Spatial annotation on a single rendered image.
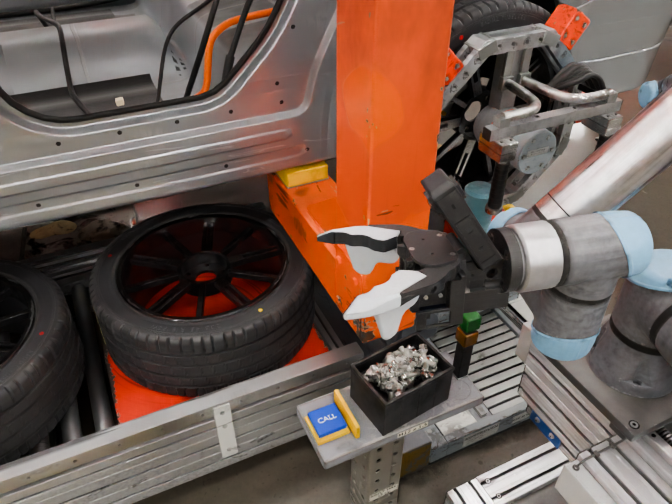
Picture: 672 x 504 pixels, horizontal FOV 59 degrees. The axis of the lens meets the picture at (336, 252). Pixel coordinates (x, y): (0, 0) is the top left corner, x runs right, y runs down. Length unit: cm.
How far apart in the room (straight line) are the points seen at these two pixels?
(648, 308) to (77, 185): 129
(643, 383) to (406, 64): 68
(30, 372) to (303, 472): 82
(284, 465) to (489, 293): 135
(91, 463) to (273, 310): 58
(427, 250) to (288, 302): 106
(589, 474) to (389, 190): 63
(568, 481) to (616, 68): 161
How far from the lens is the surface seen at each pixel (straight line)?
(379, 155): 119
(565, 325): 74
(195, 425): 162
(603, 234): 68
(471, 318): 140
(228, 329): 159
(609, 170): 81
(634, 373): 111
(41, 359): 168
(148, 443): 162
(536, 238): 65
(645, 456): 116
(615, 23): 229
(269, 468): 192
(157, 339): 162
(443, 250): 62
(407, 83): 115
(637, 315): 104
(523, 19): 179
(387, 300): 55
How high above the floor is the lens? 162
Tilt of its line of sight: 38 degrees down
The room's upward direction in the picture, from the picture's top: straight up
